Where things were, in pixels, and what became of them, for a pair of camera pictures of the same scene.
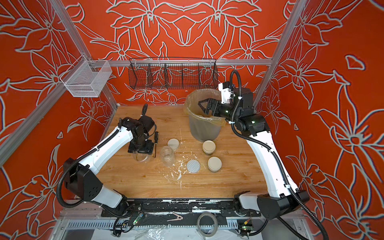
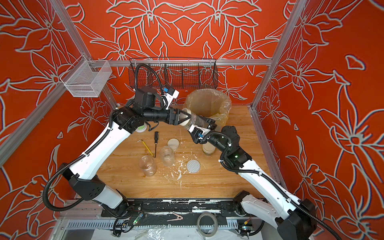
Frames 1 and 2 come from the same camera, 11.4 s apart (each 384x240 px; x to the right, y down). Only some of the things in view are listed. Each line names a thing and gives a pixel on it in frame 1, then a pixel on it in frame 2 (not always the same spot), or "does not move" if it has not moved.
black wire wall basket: (173, 73) does not move
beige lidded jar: (214, 164) → (195, 119)
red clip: (178, 217) does not move
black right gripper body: (219, 102) → (199, 142)
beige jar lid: (173, 143) does not move
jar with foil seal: (141, 157) → (148, 165)
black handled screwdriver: (156, 140) does not move
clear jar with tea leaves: (167, 156) does not move
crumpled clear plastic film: (157, 233) does not move
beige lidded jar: (208, 147) does not move
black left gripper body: (143, 146) → (170, 120)
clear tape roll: (216, 224) does not move
